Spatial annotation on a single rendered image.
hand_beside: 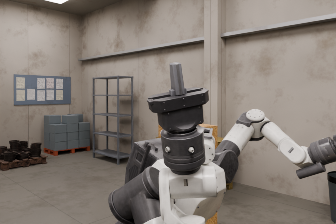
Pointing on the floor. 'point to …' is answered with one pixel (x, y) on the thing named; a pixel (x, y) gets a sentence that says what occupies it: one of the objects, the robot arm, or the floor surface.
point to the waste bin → (332, 194)
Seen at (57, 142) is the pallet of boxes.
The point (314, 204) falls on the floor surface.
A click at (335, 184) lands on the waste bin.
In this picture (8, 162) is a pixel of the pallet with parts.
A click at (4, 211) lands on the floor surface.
